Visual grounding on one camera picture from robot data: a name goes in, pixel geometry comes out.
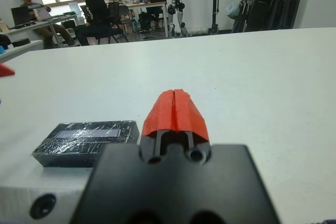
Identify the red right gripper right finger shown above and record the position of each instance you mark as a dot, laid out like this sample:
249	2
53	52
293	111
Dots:
190	116

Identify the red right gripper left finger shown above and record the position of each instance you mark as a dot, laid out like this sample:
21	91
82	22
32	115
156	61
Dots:
160	116

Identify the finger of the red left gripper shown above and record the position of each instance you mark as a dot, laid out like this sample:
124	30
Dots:
5	71

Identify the black box lid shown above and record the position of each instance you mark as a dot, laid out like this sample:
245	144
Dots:
86	142

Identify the small blue box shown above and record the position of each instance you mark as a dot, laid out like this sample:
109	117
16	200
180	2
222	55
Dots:
2	50

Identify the low white table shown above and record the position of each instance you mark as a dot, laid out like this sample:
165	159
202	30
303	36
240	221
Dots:
23	52

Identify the grey desk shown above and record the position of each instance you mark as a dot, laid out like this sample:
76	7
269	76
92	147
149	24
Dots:
10	30

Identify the person wearing VR headset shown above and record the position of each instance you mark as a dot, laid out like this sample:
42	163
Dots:
44	31

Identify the black laptop screen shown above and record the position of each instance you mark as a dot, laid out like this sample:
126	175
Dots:
21	15

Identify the grey laptop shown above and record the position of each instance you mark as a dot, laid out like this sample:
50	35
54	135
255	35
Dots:
42	14

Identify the white cloth pile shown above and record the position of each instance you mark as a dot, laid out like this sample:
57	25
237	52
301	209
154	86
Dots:
198	31

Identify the grey office chair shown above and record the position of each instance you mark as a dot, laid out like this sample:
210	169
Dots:
126	14

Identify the person in black sweater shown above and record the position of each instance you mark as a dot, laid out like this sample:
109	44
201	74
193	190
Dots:
94	9

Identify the small silver humanoid robot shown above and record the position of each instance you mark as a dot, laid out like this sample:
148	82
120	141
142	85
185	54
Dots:
176	6

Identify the white desk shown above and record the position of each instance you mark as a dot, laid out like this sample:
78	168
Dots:
147	4

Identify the black office chair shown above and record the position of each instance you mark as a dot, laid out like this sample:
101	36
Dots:
114	11

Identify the clear plastic bag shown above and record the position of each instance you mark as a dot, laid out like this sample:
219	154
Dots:
233	10

